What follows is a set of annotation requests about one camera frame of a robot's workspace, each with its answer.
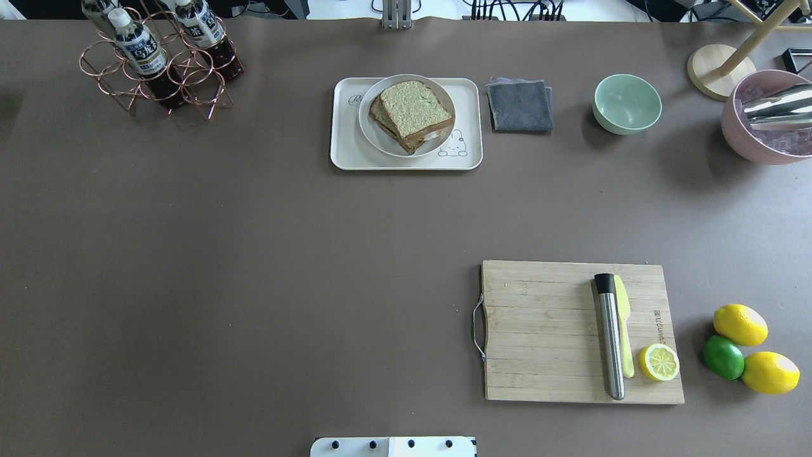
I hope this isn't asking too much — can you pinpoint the white round plate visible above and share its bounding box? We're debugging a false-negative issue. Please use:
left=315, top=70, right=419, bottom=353
left=358, top=74, right=456, bottom=159

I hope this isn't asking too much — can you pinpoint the bread slice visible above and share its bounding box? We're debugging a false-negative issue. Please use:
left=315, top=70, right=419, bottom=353
left=369, top=96, right=447, bottom=154
left=378, top=80, right=455, bottom=142

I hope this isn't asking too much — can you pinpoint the cream rabbit tray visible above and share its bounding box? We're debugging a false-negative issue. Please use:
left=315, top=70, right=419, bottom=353
left=330, top=77, right=483, bottom=171

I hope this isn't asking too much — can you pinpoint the bread slice under egg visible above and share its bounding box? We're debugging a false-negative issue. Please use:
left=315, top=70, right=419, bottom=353
left=369, top=96, right=447, bottom=154

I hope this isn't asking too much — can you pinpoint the grey folded cloth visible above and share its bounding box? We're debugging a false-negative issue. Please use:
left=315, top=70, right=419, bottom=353
left=485, top=77, right=554, bottom=133

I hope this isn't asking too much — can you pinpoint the steel muddler black tip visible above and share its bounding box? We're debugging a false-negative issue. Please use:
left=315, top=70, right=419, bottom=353
left=594, top=273, right=625, bottom=401

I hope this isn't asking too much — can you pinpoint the green ceramic bowl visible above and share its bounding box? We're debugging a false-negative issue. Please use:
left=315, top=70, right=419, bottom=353
left=592, top=74, right=662, bottom=135

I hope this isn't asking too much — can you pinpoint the half lemon slice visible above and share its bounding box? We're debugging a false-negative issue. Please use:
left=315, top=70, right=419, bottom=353
left=639, top=343, right=681, bottom=381

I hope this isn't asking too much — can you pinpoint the tea bottle back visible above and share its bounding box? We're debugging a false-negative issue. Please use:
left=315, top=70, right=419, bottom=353
left=174, top=1, right=244, bottom=81

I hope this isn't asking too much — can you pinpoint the tea bottle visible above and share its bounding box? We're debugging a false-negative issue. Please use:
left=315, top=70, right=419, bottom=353
left=107, top=8, right=186, bottom=110
left=81, top=0, right=120, bottom=39
left=174, top=1, right=244, bottom=81

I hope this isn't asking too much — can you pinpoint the tea bottle front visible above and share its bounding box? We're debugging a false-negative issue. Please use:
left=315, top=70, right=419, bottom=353
left=107, top=8, right=186, bottom=110

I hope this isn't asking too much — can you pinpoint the green lime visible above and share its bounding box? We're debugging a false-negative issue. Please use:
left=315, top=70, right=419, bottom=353
left=702, top=335, right=745, bottom=381

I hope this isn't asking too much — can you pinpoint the yellow lemon far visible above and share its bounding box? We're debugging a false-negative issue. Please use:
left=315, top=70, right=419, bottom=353
left=713, top=303, right=769, bottom=345

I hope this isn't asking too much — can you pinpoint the yellow lemon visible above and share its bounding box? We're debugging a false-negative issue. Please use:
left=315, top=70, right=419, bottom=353
left=740, top=351, right=801, bottom=395
left=713, top=303, right=769, bottom=345

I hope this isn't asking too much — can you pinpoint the wooden cup tree stand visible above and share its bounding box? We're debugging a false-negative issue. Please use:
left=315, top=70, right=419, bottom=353
left=687, top=1, right=810, bottom=102

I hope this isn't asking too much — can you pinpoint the pink bowl with ice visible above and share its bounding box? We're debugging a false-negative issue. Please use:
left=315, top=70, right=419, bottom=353
left=720, top=69, right=810, bottom=164

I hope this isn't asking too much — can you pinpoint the yellow lemon near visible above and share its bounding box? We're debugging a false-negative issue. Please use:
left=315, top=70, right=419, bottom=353
left=740, top=351, right=801, bottom=395

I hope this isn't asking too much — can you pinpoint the metal ice scoop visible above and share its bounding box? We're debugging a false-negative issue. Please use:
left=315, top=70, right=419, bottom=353
left=742, top=83, right=811, bottom=131

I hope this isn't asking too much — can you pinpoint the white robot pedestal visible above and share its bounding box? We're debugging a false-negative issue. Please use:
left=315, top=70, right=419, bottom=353
left=310, top=435, right=478, bottom=456

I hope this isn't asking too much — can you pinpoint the copper wire bottle rack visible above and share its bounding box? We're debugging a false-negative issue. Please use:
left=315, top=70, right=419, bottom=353
left=79, top=1, right=234, bottom=119

